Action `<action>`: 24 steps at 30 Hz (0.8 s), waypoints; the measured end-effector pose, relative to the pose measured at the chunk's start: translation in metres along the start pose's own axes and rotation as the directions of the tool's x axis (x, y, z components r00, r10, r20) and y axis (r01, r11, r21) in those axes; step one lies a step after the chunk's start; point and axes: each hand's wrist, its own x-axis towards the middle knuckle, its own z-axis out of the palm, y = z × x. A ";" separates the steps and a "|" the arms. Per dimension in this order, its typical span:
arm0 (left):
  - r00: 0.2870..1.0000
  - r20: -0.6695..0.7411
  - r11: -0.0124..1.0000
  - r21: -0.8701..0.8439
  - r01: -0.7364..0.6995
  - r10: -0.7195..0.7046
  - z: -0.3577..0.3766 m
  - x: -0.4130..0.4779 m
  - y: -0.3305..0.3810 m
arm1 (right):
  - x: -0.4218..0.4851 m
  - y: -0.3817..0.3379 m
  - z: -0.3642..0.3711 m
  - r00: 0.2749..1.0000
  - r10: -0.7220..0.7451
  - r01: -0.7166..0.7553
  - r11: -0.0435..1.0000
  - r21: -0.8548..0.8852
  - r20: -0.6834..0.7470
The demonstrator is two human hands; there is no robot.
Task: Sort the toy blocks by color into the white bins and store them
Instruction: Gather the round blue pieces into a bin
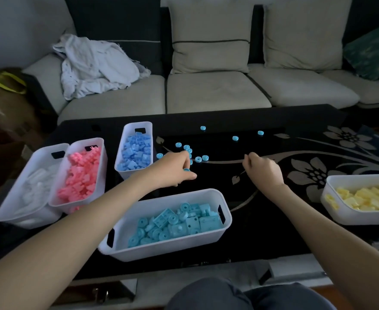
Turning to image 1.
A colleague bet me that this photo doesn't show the dark back cushion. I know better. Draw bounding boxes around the dark back cushion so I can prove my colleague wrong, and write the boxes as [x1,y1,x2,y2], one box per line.
[63,0,163,75]

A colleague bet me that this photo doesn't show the person's left hand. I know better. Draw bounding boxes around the person's left hand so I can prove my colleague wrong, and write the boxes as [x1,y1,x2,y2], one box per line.
[144,150,198,188]

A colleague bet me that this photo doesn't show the brown paper bag white handle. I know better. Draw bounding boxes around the brown paper bag white handle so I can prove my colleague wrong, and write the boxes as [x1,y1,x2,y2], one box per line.
[0,142,32,191]

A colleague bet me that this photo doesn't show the pile of white blocks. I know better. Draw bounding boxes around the pile of white blocks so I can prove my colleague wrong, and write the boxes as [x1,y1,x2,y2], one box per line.
[15,164,61,217]

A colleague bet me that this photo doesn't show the person's left forearm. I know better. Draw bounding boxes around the person's left forearm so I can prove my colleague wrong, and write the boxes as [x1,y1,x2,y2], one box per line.
[0,177,164,310]

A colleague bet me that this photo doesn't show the yellow bag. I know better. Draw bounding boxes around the yellow bag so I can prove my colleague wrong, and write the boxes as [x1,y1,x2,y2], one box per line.
[0,71,27,95]

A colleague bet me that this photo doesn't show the beige back cushion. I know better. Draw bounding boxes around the beige back cushion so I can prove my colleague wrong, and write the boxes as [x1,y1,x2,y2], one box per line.
[167,0,255,74]
[263,0,354,72]

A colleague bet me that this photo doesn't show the glossy brown shopping bag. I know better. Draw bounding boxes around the glossy brown shopping bag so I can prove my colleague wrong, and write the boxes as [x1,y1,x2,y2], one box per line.
[0,68,58,149]

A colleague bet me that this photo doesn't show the person's right hand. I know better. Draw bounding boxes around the person's right hand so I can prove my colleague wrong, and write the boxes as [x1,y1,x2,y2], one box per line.
[242,152,287,195]

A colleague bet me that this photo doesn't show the teal patterned cushion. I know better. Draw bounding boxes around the teal patterned cushion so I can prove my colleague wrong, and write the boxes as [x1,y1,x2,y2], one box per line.
[343,19,379,81]

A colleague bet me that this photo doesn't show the person's right leg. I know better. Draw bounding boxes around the person's right leg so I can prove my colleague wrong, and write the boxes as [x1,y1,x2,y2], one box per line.
[244,282,337,310]

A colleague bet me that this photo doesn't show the grey sofa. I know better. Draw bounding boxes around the grey sofa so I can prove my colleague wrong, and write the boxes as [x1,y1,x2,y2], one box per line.
[21,0,379,125]

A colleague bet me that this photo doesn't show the crumpled white cloth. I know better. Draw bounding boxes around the crumpled white cloth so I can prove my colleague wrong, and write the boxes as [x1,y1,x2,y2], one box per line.
[52,34,151,101]

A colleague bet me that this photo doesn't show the person's leg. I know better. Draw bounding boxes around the person's leg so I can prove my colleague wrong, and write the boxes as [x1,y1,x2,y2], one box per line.
[244,282,337,310]
[165,277,253,310]

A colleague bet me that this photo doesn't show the person's left leg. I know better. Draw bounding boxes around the person's left leg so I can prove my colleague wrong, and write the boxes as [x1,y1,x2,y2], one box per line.
[165,277,253,310]

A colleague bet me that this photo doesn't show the black glass coffee table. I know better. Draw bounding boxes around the black glass coffee table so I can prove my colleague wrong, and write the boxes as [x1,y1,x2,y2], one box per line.
[0,104,379,307]

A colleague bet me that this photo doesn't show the person's right forearm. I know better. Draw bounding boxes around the person's right forearm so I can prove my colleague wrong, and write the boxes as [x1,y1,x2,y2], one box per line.
[270,183,379,310]

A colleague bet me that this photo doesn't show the pile of colorful blocks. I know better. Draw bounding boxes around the pile of colorful blocks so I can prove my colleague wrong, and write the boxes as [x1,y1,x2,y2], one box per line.
[156,125,264,173]

